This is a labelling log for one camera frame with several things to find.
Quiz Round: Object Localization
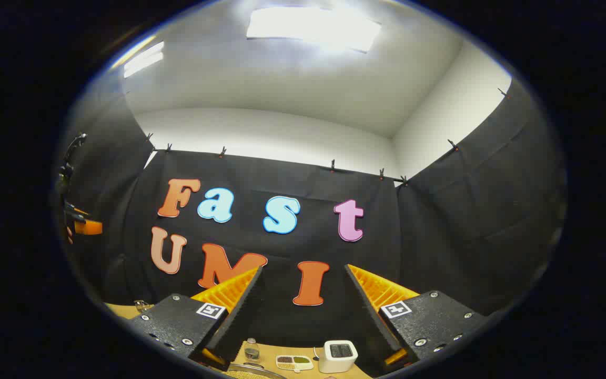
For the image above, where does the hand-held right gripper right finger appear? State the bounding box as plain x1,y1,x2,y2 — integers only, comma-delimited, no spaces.
344,263,489,369

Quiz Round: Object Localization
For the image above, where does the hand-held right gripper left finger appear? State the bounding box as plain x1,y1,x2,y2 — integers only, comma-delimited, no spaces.
129,266,264,372

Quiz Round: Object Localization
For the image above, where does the steel pot with black handles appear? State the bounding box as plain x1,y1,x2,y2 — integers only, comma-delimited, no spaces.
227,362,288,379

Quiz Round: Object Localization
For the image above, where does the white toaster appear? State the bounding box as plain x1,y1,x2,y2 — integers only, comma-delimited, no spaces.
318,340,359,374

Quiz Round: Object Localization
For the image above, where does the white divided bean tray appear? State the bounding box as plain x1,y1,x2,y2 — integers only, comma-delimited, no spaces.
276,355,314,372

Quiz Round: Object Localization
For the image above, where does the small ceiling light panel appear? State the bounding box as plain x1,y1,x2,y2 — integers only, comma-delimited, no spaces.
123,41,165,78

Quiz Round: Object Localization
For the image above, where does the row of black cloth clips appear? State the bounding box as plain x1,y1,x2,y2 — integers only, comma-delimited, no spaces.
145,87,511,187

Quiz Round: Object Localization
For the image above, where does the large ceiling light panel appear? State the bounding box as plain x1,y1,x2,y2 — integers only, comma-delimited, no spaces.
247,6,382,53

